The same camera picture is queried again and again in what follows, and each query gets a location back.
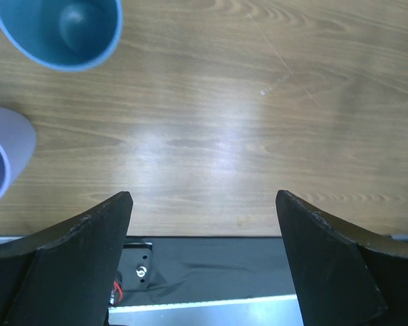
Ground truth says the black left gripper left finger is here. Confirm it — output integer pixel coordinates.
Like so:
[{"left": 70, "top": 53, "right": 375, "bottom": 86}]
[{"left": 0, "top": 192, "right": 133, "bottom": 325}]

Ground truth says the blue plastic cup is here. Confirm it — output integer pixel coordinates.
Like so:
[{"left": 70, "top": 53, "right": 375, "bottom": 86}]
[{"left": 0, "top": 0, "right": 123, "bottom": 72}]

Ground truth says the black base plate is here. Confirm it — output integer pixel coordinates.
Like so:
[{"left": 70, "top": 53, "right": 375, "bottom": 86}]
[{"left": 118, "top": 236, "right": 295, "bottom": 306}]

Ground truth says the aluminium slotted rail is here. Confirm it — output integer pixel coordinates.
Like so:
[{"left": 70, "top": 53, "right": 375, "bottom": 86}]
[{"left": 109, "top": 294, "right": 298, "bottom": 314}]

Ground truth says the lilac plastic cup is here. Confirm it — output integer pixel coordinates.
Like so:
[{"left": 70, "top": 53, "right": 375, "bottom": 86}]
[{"left": 0, "top": 107, "right": 37, "bottom": 199}]

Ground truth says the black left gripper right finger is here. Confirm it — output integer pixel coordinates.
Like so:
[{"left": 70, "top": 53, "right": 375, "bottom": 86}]
[{"left": 275, "top": 190, "right": 408, "bottom": 325}]

